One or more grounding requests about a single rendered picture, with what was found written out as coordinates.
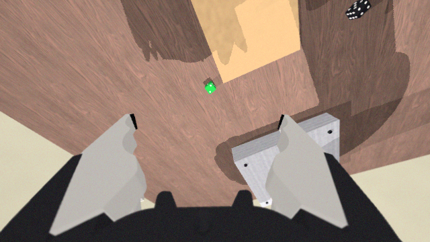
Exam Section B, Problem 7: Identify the tan flat mat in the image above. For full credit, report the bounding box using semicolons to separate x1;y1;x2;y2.
191;0;300;83

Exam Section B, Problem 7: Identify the black die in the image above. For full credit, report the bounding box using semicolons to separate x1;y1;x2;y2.
345;0;371;20

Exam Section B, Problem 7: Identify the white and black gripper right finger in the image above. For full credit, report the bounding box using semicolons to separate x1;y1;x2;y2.
265;114;401;242

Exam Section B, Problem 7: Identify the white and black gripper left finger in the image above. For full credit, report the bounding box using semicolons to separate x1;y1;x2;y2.
0;114;146;242

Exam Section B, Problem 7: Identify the green die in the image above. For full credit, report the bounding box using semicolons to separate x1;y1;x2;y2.
205;81;216;94

